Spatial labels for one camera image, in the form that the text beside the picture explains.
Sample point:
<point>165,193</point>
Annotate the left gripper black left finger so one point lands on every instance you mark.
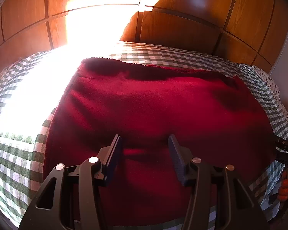
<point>69,197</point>

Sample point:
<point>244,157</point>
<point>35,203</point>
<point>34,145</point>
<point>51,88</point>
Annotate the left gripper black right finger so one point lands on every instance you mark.
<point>236,206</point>

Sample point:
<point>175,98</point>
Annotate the dark red fleece garment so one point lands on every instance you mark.
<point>215,116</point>

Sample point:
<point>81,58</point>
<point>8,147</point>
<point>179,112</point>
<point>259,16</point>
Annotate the person right hand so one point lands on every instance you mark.
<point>283,189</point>

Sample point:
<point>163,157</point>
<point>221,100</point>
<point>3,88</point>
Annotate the floral pillow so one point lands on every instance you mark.
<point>269,82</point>

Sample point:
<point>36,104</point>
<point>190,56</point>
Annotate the green white checkered bedspread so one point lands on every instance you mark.
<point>31,87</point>

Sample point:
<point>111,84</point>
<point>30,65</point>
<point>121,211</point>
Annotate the wooden panel headboard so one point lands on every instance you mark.
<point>242,31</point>

